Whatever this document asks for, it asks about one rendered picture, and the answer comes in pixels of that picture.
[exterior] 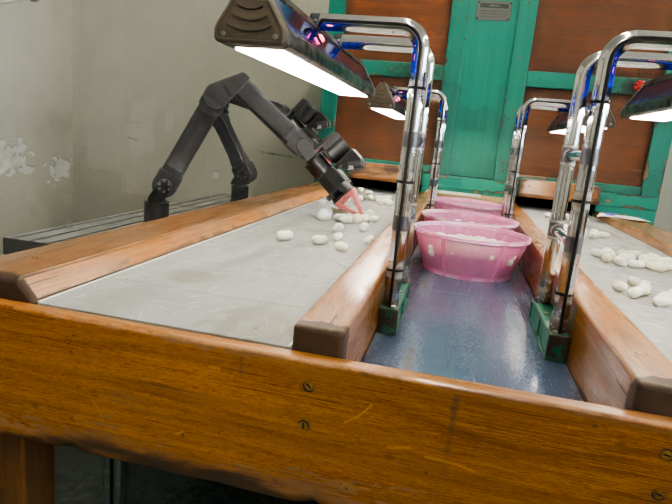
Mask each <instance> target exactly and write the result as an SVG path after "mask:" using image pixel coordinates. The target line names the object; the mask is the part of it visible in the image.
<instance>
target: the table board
mask: <svg viewBox="0 0 672 504"><path fill-rule="evenodd" d="M0 433H4V434H8V435H12V436H17V437H21V438H25V439H29V440H34V441H38V442H42V443H46V444H51V445H56V446H68V445H73V446H75V447H77V448H79V449H80V450H82V451H84V452H86V453H90V454H94V455H98V456H102V457H106V458H111V459H115V460H119V461H124V462H128V463H132V464H136V465H141V466H145V467H149V468H154V469H158V470H162V471H166V472H171V473H175V474H179V475H184V476H188V477H193V478H198V479H203V480H209V481H214V482H219V483H222V484H226V485H229V486H233V487H236V488H240V489H244V490H248V491H252V492H256V493H261V494H265V495H269V496H273V497H278V498H282V499H287V500H291V501H308V500H314V501H316V502H318V503H319V504H672V417H667V416H661V415H656V414H650V413H644V412H639V411H633V410H627V409H622V408H616V407H611V406H605V405H599V404H594V403H588V402H582V401H577V400H571V399H566V398H560V397H554V396H549V395H543V394H537V393H532V392H526V391H521V390H515V389H509V388H504V387H498V386H492V385H487V384H481V383H476V382H470V381H464V380H459V379H453V378H447V377H442V376H436V375H431V374H425V373H419V372H414V371H408V370H402V369H397V368H391V367H386V366H380V365H374V364H369V363H363V362H357V361H352V360H346V359H341V358H335V357H329V356H324V355H318V354H312V353H307V352H301V351H296V350H290V349H284V348H279V347H273V346H268V345H262V344H256V343H251V342H245V341H239V340H234V339H228V338H223V337H217V336H211V335H206V334H200V333H194V332H189V331H183V330H178V329H172V328H166V327H161V326H155V325H149V324H144V323H138V322H133V321H127V320H121V319H116V318H110V317H104V316H99V315H93V314H88V313H82V312H76V311H71V310H65V309H59V308H54V307H48V306H43V305H37V304H31V303H26V302H20V301H14V300H9V299H3V298H0Z"/></svg>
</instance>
